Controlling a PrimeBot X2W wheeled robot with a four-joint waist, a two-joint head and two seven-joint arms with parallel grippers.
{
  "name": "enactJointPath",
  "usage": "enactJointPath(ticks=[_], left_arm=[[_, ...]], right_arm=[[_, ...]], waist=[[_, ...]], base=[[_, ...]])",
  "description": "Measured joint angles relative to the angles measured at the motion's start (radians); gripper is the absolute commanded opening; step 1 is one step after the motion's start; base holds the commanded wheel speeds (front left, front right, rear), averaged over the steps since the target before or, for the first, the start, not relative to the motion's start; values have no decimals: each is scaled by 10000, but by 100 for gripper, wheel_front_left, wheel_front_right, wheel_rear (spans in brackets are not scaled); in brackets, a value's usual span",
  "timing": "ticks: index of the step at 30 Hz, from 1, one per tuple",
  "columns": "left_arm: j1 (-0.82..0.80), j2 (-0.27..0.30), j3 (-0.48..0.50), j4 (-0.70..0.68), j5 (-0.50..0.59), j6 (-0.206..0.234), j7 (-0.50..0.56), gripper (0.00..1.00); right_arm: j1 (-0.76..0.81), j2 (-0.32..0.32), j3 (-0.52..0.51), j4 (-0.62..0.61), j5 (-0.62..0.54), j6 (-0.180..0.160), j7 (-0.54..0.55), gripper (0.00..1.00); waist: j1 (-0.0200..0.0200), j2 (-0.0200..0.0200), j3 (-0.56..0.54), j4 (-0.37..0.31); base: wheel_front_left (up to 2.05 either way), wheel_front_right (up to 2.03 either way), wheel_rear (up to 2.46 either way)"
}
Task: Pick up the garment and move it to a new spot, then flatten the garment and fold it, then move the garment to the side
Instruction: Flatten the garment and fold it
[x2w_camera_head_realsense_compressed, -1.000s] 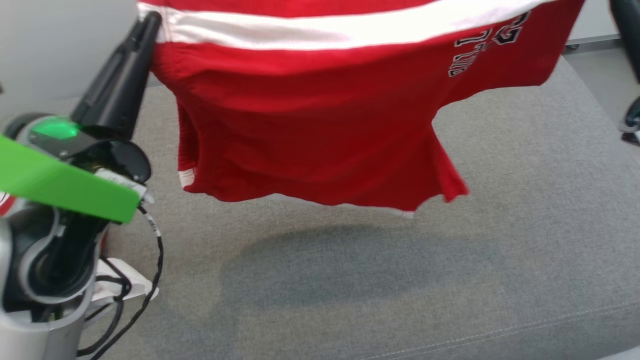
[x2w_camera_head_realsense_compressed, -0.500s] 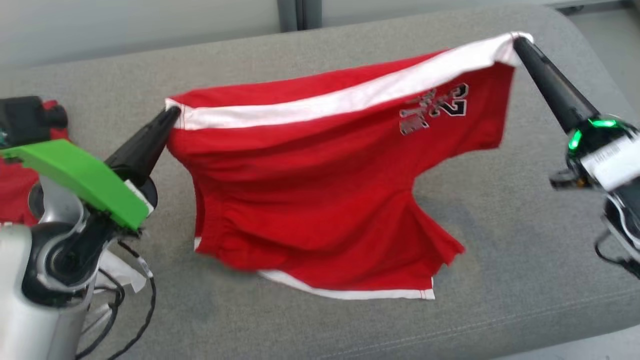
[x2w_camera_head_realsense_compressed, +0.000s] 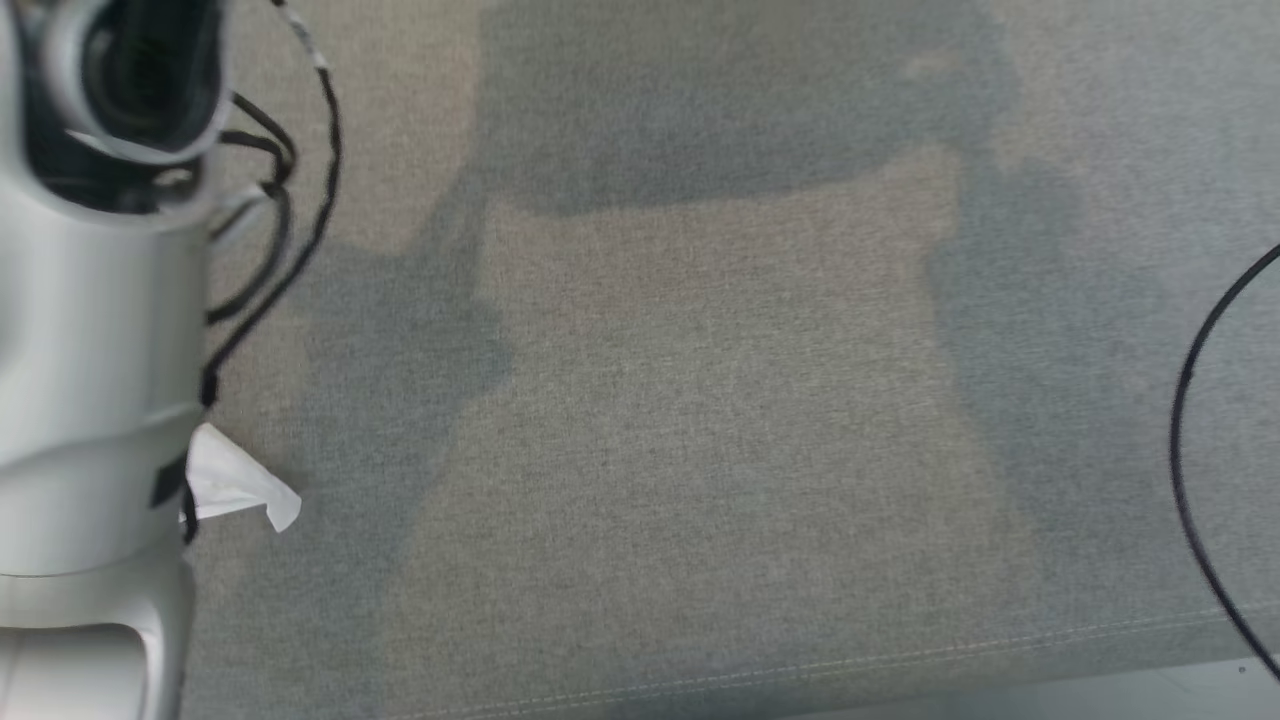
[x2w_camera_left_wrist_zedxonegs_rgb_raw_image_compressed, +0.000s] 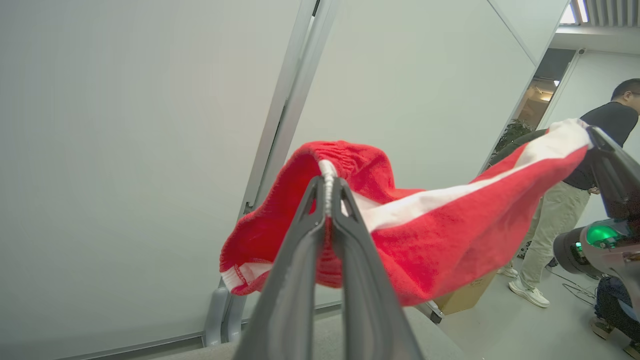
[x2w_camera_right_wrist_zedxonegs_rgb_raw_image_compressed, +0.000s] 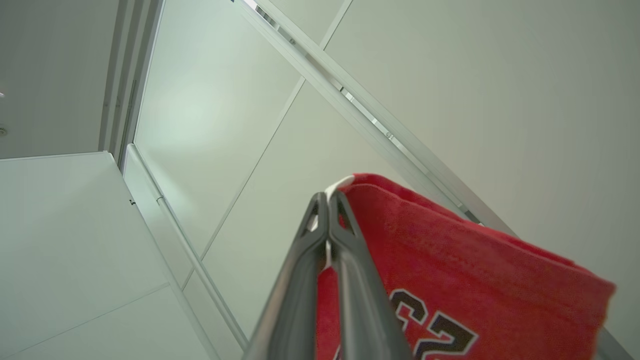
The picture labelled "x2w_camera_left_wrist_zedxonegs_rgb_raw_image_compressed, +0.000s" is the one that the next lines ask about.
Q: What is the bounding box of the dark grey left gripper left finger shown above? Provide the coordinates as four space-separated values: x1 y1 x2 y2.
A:
233 175 327 360

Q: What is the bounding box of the person in black shirt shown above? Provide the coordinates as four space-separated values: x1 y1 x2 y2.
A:
497 78 640 308

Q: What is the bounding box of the ceiling vent grille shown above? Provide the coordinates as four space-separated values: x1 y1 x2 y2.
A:
585 0 640 27

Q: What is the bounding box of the black caster wheel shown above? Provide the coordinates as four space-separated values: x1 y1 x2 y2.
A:
416 301 444 325

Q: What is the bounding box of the grey partition post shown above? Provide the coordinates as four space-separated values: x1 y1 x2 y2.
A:
222 0 342 345
201 0 323 349

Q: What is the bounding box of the green potted plant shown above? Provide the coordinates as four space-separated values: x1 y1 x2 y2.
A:
492 118 533 161

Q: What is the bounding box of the grey partition base rail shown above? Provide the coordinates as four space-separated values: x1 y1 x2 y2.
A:
52 330 206 360

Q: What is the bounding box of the red and white jersey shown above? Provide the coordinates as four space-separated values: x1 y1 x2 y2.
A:
219 118 596 307

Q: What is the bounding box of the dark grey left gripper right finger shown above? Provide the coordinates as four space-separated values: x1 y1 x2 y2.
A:
330 177 427 360

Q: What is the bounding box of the person in blue jeans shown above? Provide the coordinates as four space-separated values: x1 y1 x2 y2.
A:
590 275 640 360

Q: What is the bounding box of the brown cardboard box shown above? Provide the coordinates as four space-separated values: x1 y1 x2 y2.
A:
434 271 497 316

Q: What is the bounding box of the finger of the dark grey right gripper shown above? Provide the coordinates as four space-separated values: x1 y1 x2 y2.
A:
587 126 640 220

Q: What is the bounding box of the ceiling light panel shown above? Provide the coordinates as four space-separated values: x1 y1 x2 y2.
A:
559 0 591 26

